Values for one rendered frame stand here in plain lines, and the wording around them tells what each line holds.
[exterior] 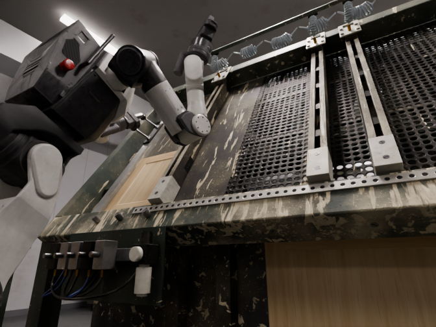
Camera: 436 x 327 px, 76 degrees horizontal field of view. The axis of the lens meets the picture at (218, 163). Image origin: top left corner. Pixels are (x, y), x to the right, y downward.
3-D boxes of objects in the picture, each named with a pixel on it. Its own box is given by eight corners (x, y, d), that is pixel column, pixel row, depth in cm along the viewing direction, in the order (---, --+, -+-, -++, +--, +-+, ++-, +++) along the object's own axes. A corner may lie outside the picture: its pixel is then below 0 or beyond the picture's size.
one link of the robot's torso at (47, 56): (32, 63, 65) (100, 3, 87) (-35, 102, 80) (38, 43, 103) (118, 148, 83) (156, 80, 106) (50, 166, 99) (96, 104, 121)
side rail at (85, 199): (69, 231, 140) (54, 217, 135) (159, 119, 220) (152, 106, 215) (77, 230, 138) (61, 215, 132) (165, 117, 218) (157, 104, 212)
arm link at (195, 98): (210, 91, 104) (215, 139, 99) (194, 102, 111) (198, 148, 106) (187, 83, 97) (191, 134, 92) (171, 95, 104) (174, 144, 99)
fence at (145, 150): (95, 219, 126) (89, 213, 124) (173, 113, 195) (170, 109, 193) (102, 218, 124) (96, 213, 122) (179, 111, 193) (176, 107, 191)
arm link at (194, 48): (210, 48, 105) (202, 73, 102) (209, 65, 115) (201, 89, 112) (181, 40, 105) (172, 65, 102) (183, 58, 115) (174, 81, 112)
